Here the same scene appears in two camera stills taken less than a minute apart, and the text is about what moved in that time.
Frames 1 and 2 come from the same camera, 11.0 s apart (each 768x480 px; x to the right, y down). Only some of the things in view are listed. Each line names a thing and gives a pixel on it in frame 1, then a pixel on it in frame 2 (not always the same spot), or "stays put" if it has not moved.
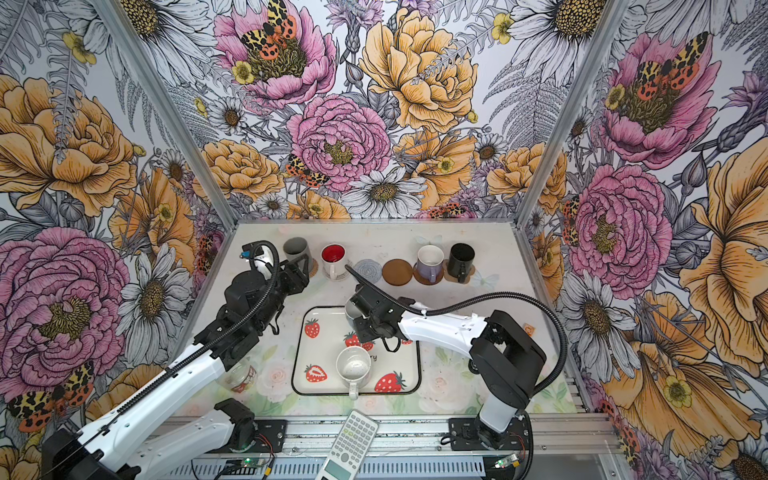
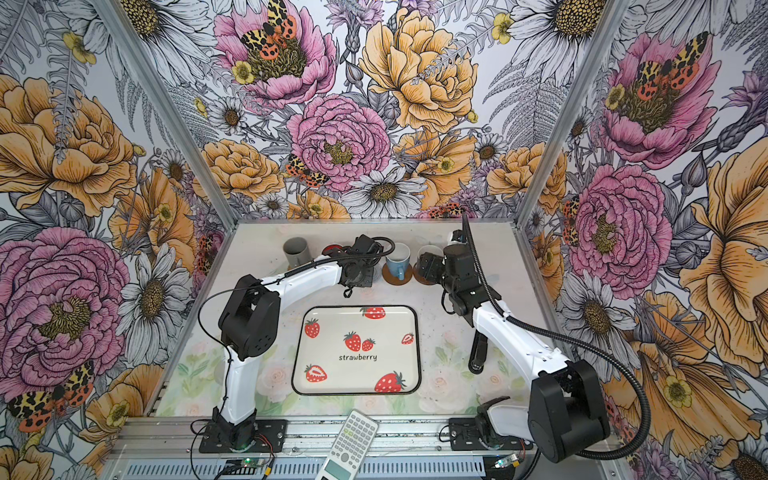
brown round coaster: (397, 272) stays put
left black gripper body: (290, 282) → (364, 278)
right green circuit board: (504, 462) stays put
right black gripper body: (367, 328) → (437, 272)
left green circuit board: (254, 462) stays put
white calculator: (346, 457) stays put
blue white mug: (352, 312) → (399, 260)
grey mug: (296, 246) stays put
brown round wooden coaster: (424, 281) stays put
